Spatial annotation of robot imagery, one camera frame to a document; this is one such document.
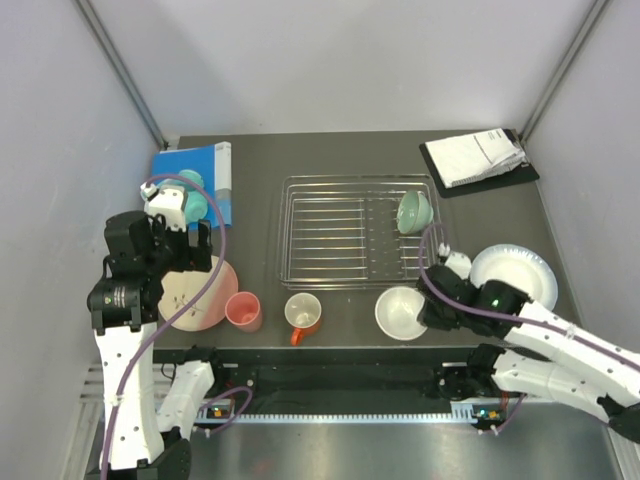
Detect chrome wire dish rack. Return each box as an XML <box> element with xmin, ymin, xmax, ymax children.
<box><xmin>277</xmin><ymin>174</ymin><xmax>444</xmax><ymax>290</ymax></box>

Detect mint green ceramic bowl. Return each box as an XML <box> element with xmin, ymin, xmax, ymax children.
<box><xmin>396</xmin><ymin>191</ymin><xmax>434</xmax><ymax>235</ymax></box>

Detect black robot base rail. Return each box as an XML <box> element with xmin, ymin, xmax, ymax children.
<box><xmin>153</xmin><ymin>347</ymin><xmax>501</xmax><ymax>401</ymax></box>

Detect pink plate with leaf motif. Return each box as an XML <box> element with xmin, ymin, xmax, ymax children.
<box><xmin>158</xmin><ymin>261</ymin><xmax>239</xmax><ymax>332</ymax></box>

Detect white paper stack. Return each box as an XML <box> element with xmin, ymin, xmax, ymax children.
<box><xmin>424</xmin><ymin>128</ymin><xmax>528</xmax><ymax>189</ymax></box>

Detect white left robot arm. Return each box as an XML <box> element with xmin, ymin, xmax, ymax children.
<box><xmin>87</xmin><ymin>210</ymin><xmax>227</xmax><ymax>479</ymax></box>

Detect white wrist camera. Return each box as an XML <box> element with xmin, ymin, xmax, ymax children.
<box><xmin>140</xmin><ymin>183</ymin><xmax>188</xmax><ymax>232</ymax></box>
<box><xmin>438</xmin><ymin>243</ymin><xmax>472</xmax><ymax>280</ymax></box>

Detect pink plastic cup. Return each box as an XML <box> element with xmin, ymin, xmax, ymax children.
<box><xmin>225</xmin><ymin>291</ymin><xmax>263</xmax><ymax>333</ymax></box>

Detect grey slotted cable duct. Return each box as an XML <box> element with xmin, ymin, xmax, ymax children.
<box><xmin>192</xmin><ymin>399</ymin><xmax>506</xmax><ymax>426</ymax></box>

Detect white plate blue rim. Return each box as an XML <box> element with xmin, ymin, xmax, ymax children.
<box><xmin>469</xmin><ymin>244</ymin><xmax>558</xmax><ymax>310</ymax></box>

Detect white bowl orange outside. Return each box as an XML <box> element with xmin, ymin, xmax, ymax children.
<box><xmin>374</xmin><ymin>286</ymin><xmax>428</xmax><ymax>341</ymax></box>

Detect blue book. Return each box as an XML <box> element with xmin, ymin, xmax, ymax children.
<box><xmin>151</xmin><ymin>141</ymin><xmax>232</xmax><ymax>229</ymax></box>

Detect orange ceramic mug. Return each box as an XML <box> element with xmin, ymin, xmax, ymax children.
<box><xmin>284</xmin><ymin>292</ymin><xmax>322</xmax><ymax>346</ymax></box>

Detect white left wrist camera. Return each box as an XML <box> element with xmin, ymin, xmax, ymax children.
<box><xmin>140</xmin><ymin>183</ymin><xmax>188</xmax><ymax>232</ymax></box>

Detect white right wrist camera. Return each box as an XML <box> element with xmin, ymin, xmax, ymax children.
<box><xmin>438</xmin><ymin>243</ymin><xmax>472</xmax><ymax>280</ymax></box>

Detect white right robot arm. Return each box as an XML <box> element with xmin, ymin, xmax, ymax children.
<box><xmin>417</xmin><ymin>264</ymin><xmax>639</xmax><ymax>442</ymax></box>

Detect black clipboard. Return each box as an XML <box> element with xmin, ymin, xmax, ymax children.
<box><xmin>420</xmin><ymin>128</ymin><xmax>540</xmax><ymax>198</ymax></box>

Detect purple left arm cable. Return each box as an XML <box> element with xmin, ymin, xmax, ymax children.
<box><xmin>97</xmin><ymin>173</ymin><xmax>229</xmax><ymax>480</ymax></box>

